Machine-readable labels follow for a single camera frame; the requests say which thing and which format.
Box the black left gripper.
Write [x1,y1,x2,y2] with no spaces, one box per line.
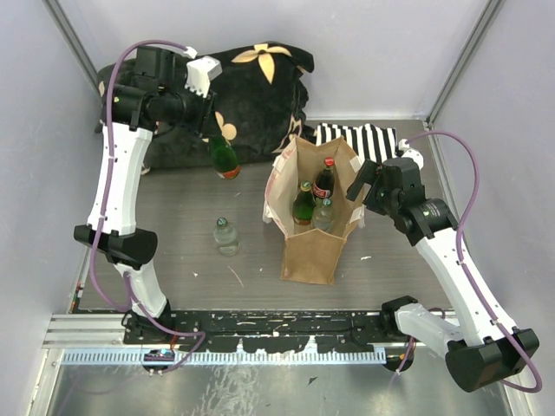
[160,80,221,139]

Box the Coca-Cola glass bottle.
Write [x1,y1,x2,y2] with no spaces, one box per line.
[312,157,335,199]

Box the green Perrier bottle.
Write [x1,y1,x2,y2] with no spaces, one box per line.
[208,136,241,180]

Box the brown canvas tote bag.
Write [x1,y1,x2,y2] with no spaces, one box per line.
[263,137,364,285]

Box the clear Chang soda bottle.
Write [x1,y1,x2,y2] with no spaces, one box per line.
[311,198,335,232]

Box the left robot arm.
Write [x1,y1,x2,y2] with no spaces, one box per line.
[74,40,222,343]

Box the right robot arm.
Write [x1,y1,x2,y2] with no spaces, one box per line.
[346,158,539,393]

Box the black white striped cloth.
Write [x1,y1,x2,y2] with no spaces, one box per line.
[310,123,398,164]

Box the black plush flower pillow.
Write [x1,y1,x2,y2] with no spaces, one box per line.
[116,42,314,174]

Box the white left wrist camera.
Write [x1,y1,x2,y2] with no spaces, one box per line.
[185,56,222,98]

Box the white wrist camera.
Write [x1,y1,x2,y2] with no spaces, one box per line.
[395,139,424,170]
[185,56,222,98]

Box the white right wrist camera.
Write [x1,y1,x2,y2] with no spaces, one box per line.
[395,139,424,170]

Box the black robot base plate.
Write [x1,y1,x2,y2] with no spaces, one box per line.
[123,308,431,354]

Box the aluminium frame rail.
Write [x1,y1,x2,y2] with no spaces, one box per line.
[43,310,408,372]

